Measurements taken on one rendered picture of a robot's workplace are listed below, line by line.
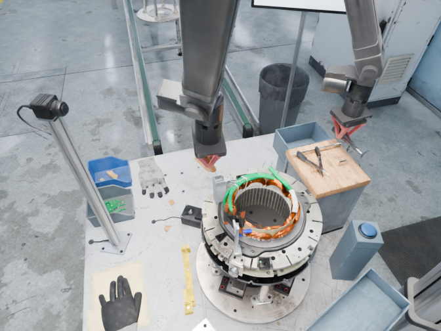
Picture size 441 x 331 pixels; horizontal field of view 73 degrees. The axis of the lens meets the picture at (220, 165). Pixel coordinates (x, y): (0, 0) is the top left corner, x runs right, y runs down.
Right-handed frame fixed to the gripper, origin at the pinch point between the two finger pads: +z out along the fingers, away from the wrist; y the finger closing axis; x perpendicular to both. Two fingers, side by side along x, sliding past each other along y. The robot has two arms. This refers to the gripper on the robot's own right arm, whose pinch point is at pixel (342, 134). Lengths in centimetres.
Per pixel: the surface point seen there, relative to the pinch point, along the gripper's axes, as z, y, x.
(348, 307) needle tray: 12.1, 21.9, 41.4
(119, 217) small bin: 33, 75, -17
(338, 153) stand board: 9.4, -1.9, -0.7
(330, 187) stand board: 8.9, 8.7, 11.1
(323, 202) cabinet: 15.2, 9.7, 11.9
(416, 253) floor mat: 116, -84, 11
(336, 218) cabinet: 28.6, 1.0, 12.2
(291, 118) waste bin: 93, -55, -109
